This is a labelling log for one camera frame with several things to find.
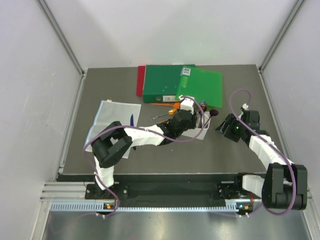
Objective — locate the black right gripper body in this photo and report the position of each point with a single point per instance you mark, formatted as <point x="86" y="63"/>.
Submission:
<point x="234" y="131"/>

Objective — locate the white divided plastic container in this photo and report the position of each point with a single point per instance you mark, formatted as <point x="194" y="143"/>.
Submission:
<point x="200" y="133"/>

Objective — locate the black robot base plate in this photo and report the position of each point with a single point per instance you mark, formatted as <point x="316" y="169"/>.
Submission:
<point x="167" y="191"/>

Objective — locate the silver spoon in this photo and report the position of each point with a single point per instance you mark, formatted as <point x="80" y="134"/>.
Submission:
<point x="204" y="108"/>

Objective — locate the dark green ring binder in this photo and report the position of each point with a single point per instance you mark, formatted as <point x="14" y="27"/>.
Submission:
<point x="161" y="83"/>

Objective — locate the grey slotted cable duct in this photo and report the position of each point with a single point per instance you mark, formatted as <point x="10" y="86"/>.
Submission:
<point x="103" y="207"/>

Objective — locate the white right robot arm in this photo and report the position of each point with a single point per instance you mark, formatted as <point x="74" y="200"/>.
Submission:
<point x="285" y="183"/>

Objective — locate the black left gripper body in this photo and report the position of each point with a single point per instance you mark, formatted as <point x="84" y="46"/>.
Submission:
<point x="190" y="125"/>

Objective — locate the dark blue table knife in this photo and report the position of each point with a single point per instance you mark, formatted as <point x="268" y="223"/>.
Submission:
<point x="132" y="124"/>

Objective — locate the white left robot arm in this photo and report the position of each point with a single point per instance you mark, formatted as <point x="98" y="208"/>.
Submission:
<point x="110" y="145"/>

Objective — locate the black iridescent spoon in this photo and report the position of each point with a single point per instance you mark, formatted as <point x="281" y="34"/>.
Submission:
<point x="212" y="113"/>

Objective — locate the red folder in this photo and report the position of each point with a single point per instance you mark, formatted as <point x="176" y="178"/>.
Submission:
<point x="140" y="80"/>

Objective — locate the light green plastic folder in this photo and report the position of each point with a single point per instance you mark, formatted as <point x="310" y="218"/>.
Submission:
<point x="203" y="85"/>

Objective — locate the orange plastic spoon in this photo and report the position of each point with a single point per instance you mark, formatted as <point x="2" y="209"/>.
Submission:
<point x="175" y="105"/>

